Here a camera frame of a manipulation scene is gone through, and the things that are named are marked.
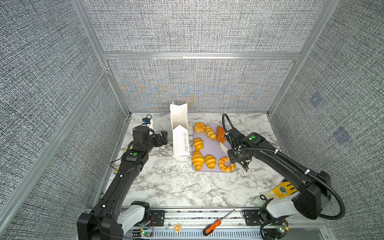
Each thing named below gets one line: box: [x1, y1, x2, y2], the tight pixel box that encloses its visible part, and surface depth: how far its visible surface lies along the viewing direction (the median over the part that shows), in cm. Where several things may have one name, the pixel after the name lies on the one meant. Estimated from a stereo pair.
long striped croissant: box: [192, 148, 205, 172], surface depth 91 cm
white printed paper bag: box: [170, 101, 191, 156], surface depth 87 cm
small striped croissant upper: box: [205, 126, 217, 141], surface depth 105 cm
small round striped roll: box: [193, 137, 204, 150], surface depth 99 cm
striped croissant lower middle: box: [204, 154, 217, 170], surface depth 92 cm
